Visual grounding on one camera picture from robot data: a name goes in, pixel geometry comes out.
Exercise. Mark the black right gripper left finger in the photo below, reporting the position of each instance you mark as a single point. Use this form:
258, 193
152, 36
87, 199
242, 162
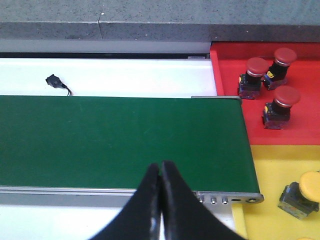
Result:
139, 219

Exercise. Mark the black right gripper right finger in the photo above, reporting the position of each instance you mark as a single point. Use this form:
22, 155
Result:
185, 218

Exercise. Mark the yellow mushroom push button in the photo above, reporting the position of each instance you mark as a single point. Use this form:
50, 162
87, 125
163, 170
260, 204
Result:
301, 198

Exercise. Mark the red mushroom push button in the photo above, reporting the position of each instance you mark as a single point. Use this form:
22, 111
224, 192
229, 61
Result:
276, 114
249, 83
276, 75

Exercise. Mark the green conveyor belt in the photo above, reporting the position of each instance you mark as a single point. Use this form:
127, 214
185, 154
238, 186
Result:
125, 142

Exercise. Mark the yellow foam tray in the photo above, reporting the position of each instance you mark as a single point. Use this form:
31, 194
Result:
276, 167

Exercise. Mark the black object beside conveyor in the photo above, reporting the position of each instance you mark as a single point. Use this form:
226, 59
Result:
56, 83

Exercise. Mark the red box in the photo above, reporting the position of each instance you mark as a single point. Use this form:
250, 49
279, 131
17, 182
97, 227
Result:
229, 61

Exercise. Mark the grey stone counter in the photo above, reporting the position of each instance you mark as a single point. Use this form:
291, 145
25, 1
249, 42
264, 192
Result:
152, 26

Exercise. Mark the aluminium conveyor frame rail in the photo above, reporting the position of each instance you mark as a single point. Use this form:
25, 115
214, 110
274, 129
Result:
75, 196

